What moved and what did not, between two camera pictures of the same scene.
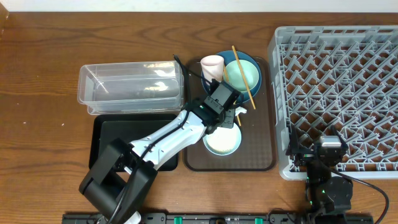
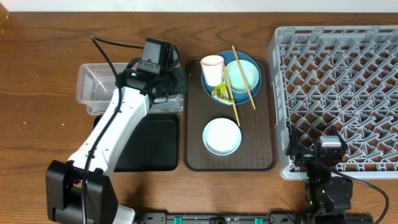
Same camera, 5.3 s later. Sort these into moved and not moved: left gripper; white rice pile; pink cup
Moved: left gripper
Not moved: pink cup; white rice pile
